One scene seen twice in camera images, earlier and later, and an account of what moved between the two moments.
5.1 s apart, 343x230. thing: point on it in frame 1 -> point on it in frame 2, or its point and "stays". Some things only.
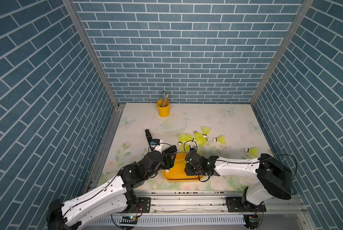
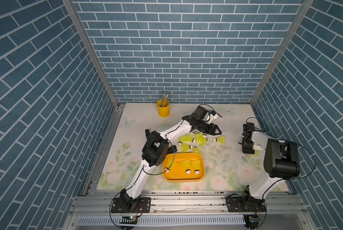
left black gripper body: (167, 162) -> (202, 127)
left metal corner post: (92, 50) stays
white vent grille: (175, 220) stays
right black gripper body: (189, 170) -> (246, 148)
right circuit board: (255, 220) stays
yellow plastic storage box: (177, 173) stays
